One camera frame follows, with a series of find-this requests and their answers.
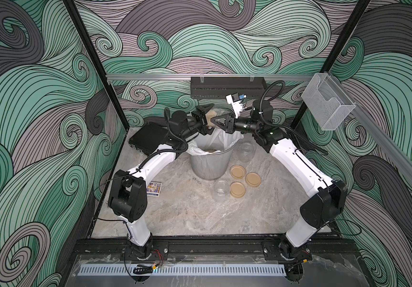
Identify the jar with beige lid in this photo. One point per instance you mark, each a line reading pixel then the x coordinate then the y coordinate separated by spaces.
pixel 217 112
pixel 221 191

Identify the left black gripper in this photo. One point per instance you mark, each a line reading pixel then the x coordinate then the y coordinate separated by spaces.
pixel 200 120

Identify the small colourful card box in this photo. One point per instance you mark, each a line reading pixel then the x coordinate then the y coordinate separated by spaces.
pixel 154 189

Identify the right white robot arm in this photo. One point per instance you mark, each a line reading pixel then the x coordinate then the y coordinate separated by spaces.
pixel 326 197

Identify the black flat case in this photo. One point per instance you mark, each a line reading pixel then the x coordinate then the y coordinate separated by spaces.
pixel 148 138

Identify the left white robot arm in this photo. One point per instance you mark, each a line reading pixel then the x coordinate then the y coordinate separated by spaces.
pixel 128 190

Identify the black perforated wall shelf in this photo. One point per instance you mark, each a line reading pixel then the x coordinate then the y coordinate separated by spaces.
pixel 220 87

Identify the white plastic bin liner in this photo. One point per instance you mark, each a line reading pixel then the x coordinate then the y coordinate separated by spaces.
pixel 218 140

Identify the beige jar lid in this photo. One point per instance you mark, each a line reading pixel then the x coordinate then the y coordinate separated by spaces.
pixel 238 171
pixel 253 179
pixel 237 190

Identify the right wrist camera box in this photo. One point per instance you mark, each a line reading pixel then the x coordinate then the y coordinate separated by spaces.
pixel 236 101

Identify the clear plastic rice jar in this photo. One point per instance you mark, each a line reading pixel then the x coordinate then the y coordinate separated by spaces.
pixel 246 152

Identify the clear acrylic wall holder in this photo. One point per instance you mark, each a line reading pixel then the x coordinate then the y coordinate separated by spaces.
pixel 327 100

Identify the white slotted cable duct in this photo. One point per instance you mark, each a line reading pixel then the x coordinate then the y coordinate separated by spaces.
pixel 188 269

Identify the silver mesh waste bin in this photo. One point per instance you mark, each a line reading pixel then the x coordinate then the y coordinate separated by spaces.
pixel 211 167

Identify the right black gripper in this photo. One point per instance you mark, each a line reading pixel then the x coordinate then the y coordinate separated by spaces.
pixel 228 127

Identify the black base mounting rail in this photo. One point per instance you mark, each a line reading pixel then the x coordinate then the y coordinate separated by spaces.
pixel 272 247

